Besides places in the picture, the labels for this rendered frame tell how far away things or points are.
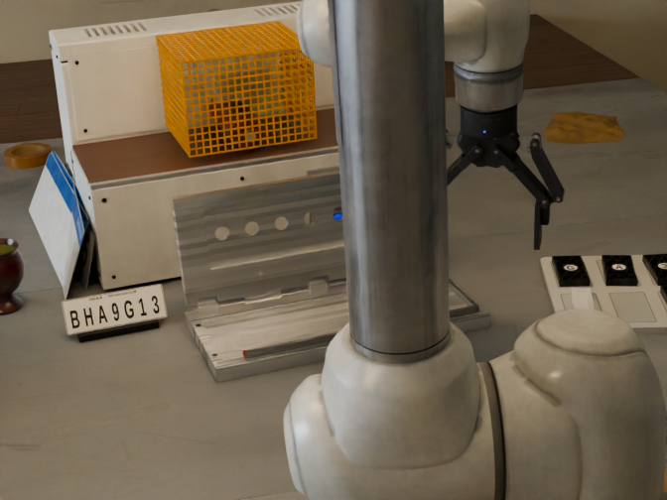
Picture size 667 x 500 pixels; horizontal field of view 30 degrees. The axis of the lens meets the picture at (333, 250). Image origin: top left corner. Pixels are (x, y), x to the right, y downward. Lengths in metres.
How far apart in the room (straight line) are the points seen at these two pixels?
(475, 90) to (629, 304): 0.57
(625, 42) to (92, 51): 2.23
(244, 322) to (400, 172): 0.88
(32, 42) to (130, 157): 1.54
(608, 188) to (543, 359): 1.28
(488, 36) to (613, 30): 2.51
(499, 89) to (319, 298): 0.57
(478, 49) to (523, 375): 0.47
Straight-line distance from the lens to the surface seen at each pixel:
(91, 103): 2.27
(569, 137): 2.80
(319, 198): 2.01
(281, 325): 1.94
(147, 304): 2.01
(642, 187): 2.55
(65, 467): 1.70
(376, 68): 1.08
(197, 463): 1.66
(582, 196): 2.48
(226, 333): 1.93
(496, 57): 1.59
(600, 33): 4.05
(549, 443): 1.27
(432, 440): 1.24
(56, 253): 2.29
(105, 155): 2.22
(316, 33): 1.55
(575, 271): 2.11
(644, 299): 2.06
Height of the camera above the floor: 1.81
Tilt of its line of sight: 24 degrees down
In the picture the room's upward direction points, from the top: 3 degrees counter-clockwise
